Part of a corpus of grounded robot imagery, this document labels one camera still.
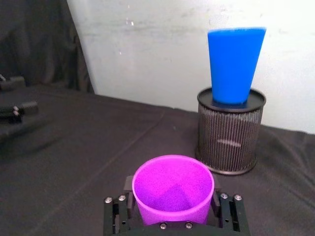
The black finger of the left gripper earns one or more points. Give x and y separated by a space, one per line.
12 82
22 109

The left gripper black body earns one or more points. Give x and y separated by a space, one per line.
14 131

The blue plastic cup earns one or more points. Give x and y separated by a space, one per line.
233 64

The purple plastic cup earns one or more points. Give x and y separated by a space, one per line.
172 189

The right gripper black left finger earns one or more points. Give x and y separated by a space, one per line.
115 216

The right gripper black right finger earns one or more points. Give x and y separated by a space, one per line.
229 214

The black table cloth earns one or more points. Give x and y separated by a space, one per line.
73 172

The black hanging backdrop cloth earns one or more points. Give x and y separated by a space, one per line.
37 41

